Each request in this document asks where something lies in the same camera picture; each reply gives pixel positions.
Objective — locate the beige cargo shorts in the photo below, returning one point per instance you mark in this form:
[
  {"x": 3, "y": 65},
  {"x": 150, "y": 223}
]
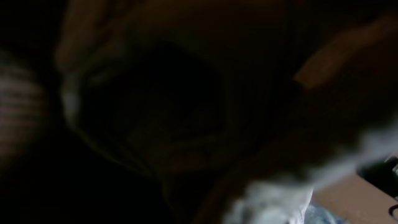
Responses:
[{"x": 240, "y": 109}]

